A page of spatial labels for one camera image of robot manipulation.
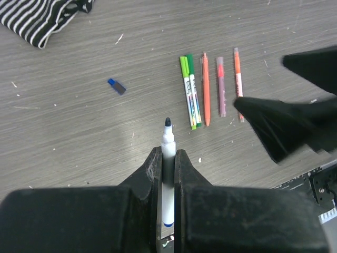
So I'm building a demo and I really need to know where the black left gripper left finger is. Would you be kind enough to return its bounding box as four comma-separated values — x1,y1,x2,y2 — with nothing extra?
1,147,162,252

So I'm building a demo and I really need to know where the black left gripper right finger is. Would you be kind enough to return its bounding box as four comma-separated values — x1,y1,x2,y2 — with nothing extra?
174,150,329,252

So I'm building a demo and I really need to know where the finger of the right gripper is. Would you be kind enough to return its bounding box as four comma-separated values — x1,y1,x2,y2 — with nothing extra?
282,46,336,94
233,97,336,163

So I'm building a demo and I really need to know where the orange highlighter pen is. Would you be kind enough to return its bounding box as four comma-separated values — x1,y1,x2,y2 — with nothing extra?
233,47,245,123

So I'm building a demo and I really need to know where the purple highlighter pen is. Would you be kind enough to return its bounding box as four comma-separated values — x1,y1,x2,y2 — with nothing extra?
218,75,226,117

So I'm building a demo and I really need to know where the white pen blue end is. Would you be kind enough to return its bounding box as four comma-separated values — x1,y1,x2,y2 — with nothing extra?
161,118,176,227

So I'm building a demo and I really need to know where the white marker green end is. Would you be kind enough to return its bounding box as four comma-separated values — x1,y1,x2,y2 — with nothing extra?
189,74,202,128

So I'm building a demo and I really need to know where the white pen lime end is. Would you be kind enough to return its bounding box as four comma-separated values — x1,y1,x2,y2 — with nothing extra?
183,74,196,130

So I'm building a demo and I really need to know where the salmon orange pen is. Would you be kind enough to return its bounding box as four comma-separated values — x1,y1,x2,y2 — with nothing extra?
202,52,211,127

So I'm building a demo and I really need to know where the dark green pen cap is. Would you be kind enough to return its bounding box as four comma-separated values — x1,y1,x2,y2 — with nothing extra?
186,54,195,75

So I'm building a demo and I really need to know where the lime green pen cap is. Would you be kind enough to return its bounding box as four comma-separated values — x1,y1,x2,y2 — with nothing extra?
180,56,189,78

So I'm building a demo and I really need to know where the blue pen cap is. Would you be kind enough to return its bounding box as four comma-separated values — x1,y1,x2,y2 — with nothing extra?
107,79,126,95

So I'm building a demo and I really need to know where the clear pink pen cap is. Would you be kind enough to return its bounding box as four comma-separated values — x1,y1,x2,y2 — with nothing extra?
216,57,224,77

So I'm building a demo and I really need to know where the black white striped cloth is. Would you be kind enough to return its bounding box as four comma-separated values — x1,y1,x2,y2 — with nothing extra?
1,0,94,49

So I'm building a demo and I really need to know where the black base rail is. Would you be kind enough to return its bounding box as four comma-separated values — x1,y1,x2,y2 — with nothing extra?
274,159,336,211

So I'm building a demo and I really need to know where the grey slotted cable duct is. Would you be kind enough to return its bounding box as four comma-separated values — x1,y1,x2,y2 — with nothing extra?
318,208,337,224

